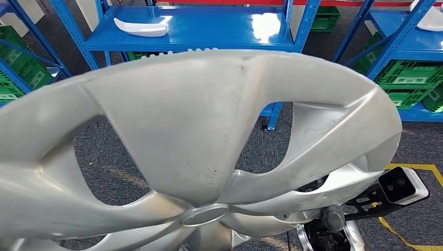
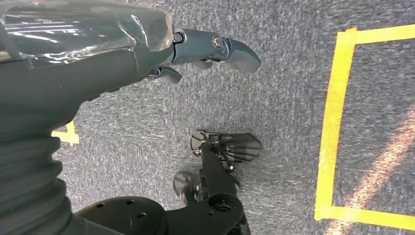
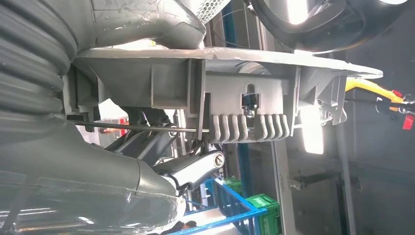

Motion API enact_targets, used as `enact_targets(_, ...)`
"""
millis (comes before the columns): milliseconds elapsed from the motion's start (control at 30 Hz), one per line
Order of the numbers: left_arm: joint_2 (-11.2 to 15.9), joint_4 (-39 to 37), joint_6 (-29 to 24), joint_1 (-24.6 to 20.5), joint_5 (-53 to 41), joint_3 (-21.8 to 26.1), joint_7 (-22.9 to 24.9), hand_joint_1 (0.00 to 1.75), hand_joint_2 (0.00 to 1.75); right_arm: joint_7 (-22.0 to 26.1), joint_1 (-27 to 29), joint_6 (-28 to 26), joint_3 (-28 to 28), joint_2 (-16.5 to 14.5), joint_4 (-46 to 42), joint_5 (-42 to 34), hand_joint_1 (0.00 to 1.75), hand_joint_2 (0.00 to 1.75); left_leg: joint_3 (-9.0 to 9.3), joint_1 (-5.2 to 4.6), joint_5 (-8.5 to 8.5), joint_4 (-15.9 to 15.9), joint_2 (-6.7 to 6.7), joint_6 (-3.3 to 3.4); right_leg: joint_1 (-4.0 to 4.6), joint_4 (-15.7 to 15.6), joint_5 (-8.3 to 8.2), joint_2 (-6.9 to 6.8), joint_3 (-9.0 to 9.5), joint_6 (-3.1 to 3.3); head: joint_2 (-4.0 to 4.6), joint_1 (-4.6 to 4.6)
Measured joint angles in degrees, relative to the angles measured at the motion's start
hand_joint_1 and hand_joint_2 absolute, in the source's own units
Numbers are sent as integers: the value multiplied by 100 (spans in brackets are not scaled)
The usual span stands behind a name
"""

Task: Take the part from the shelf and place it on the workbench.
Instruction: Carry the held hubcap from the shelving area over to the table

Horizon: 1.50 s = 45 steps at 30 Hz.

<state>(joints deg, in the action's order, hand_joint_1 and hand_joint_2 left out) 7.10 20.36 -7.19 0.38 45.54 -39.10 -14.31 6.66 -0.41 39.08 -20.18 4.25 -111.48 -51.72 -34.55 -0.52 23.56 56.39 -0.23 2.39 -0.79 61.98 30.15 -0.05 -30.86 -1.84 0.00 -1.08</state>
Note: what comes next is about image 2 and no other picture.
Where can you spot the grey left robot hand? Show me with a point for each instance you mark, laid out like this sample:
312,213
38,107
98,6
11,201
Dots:
64,65

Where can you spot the yellow floor tape piece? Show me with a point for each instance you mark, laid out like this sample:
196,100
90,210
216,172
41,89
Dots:
69,138

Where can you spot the left robot arm sleeve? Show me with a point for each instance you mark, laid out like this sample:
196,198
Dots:
29,181

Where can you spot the yellow floor tape square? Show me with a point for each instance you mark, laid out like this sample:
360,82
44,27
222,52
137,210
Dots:
335,113

